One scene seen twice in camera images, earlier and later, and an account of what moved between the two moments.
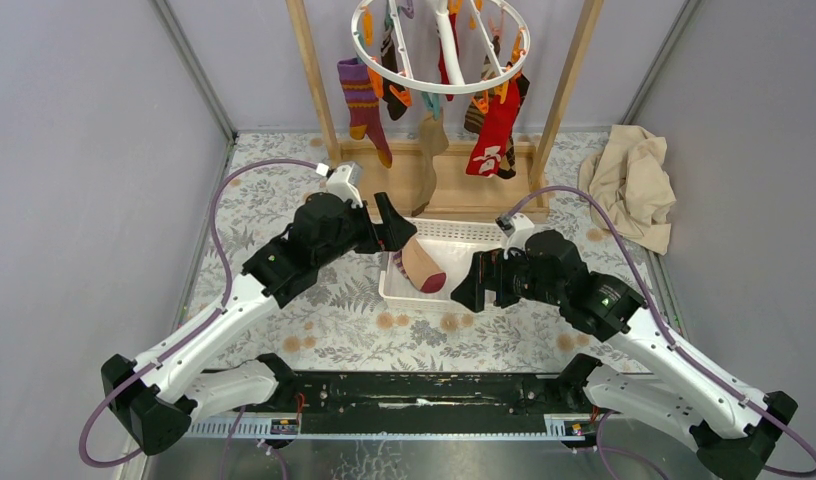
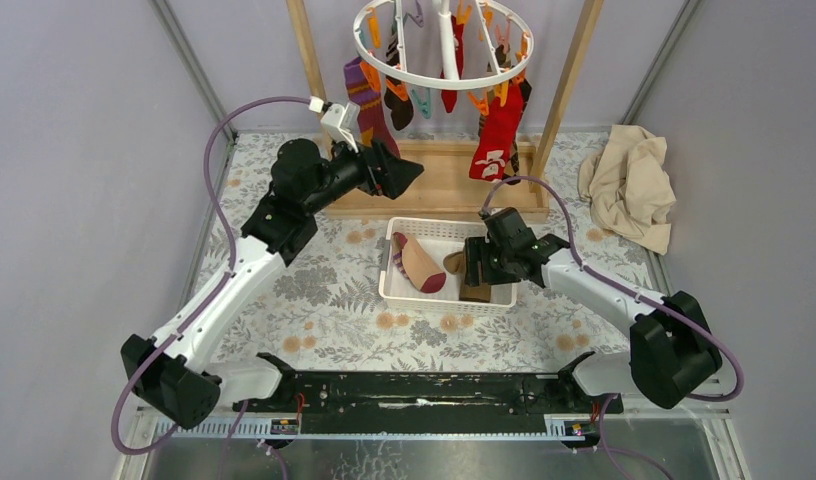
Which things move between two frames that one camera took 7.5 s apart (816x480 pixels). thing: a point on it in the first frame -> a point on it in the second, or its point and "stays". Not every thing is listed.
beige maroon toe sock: x=420 y=269 stays
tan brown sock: x=435 y=142 -> x=455 y=262
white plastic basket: x=450 y=245 stays
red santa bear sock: x=496 y=134 stays
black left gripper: x=396 y=229 -> x=392 y=174
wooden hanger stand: x=460 y=195 stays
